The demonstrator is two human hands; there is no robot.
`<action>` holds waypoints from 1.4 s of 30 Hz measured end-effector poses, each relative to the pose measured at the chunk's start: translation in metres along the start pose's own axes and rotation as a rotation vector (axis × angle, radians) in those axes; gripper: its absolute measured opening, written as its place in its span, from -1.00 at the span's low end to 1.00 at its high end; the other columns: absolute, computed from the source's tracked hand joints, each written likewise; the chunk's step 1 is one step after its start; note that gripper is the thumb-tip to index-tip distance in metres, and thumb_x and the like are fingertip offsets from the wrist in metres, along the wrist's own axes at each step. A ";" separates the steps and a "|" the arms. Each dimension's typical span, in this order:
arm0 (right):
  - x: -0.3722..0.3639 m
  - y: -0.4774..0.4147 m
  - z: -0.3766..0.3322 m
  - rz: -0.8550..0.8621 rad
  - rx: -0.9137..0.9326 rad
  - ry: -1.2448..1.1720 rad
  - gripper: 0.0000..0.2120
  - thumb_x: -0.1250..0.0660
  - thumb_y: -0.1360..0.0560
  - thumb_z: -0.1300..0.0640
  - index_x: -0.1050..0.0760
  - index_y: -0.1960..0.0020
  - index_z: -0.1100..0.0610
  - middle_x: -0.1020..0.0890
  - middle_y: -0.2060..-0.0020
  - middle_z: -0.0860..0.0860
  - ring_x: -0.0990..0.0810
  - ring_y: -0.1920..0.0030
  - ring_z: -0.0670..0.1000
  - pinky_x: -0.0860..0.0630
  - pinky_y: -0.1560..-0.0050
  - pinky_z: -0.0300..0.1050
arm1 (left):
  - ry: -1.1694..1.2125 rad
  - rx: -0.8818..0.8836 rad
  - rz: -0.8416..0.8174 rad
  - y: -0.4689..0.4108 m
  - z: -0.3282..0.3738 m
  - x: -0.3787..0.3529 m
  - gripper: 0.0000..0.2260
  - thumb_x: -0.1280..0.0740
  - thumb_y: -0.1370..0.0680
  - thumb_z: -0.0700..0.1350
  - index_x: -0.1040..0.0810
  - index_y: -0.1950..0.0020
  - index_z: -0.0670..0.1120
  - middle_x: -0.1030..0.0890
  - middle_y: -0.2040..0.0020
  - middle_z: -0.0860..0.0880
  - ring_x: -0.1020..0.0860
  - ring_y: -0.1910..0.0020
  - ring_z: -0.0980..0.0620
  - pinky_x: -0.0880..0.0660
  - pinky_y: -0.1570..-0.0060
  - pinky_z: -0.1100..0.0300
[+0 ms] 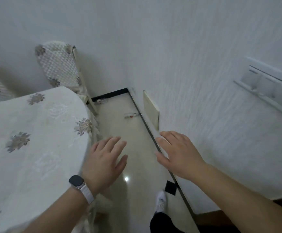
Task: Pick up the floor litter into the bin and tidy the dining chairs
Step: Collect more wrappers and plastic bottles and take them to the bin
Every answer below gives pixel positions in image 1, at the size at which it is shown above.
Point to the black trousers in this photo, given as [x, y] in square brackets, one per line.
[160, 224]

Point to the beige wall panel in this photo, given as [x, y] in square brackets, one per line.
[150, 109]

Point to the person's left hand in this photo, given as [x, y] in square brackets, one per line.
[102, 167]

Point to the clear plastic bottle red label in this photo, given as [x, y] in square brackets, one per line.
[102, 101]
[131, 115]

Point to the brown wooden door frame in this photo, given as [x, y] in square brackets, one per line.
[211, 220]

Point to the table with cream floral tablecloth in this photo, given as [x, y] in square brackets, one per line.
[34, 155]

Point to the person's right forearm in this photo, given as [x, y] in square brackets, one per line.
[240, 201]

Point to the smartwatch with white band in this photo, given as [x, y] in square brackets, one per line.
[86, 191]

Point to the person's left forearm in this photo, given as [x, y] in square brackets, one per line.
[58, 213]

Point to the white wall light switch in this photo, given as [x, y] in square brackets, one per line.
[264, 87]

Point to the person's right hand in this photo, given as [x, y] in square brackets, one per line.
[182, 157]

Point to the white right sneaker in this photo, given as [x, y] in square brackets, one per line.
[161, 201]

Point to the black baseboard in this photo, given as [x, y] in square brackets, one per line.
[111, 94]

